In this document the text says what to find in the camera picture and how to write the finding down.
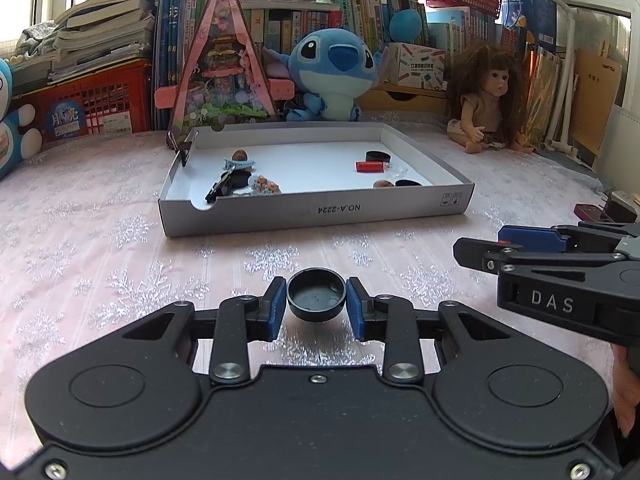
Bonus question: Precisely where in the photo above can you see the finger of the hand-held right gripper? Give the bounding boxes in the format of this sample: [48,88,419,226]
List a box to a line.
[498,220,640,254]
[452,237,526,276]

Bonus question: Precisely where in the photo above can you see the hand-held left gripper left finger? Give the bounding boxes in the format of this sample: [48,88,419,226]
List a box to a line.
[122,276,289,387]

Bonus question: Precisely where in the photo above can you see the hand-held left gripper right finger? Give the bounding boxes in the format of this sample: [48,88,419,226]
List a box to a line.
[345,276,511,387]

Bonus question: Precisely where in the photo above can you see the blue bear hair clip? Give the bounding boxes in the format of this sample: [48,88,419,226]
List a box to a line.
[248,175,282,196]

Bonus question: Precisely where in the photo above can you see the large black binder clip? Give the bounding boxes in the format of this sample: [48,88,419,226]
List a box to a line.
[205,170,238,204]

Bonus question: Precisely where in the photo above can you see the white cardboard box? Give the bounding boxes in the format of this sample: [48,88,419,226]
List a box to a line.
[158,121,475,237]

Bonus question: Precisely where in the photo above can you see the person's right hand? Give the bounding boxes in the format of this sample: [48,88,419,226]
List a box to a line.
[609,344,640,437]

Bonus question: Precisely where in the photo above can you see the dark red plastic item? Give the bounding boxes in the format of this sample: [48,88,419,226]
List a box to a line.
[574,203,608,222]

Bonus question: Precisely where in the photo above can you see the white panel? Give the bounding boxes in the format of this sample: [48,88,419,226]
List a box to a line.
[597,105,640,196]

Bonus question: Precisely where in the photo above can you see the gold foil sheets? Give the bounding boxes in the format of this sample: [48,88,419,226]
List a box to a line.
[522,42,566,146]

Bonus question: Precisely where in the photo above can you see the brown paper envelope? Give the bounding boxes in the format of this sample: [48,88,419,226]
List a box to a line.
[570,47,624,158]

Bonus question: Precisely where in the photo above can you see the brown-haired baby doll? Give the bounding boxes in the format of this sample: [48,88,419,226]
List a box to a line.
[445,44,536,155]

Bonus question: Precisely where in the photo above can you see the wooden drawer organizer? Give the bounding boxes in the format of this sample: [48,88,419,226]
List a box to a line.
[357,82,451,116]

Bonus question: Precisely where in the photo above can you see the white pipe rack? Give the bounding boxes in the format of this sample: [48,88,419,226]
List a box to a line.
[545,0,583,158]

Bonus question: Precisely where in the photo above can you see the small black binder clip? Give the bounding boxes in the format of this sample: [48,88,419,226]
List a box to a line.
[167,130,194,167]

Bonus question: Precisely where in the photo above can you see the pink snowflake tablecloth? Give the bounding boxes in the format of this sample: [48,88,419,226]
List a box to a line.
[0,110,640,376]

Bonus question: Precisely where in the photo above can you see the white printed cardboard carton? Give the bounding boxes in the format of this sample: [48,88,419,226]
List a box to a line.
[387,42,447,92]

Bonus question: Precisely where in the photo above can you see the blue printed package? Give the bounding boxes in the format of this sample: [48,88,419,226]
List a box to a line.
[500,0,559,54]

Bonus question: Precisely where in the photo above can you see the pink triangular toy house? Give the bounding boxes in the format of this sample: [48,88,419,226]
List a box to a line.
[154,0,296,150]

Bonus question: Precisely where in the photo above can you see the blue round plush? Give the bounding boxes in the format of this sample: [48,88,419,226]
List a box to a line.
[347,0,426,44]

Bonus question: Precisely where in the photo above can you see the blue alien plush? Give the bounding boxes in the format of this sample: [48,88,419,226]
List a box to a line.
[262,27,391,122]

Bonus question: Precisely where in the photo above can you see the red plastic crate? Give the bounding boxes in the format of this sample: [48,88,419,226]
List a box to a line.
[10,57,154,146]

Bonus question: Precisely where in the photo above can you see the row of books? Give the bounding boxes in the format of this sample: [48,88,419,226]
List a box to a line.
[245,0,526,76]

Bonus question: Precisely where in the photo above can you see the row of blue booklets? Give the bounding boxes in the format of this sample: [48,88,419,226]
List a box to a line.
[152,0,201,131]

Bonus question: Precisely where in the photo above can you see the blue robot cat plush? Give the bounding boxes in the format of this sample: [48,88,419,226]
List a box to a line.
[0,57,44,181]

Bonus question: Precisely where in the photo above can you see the stack of papers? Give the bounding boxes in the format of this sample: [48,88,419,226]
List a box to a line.
[15,0,162,86]

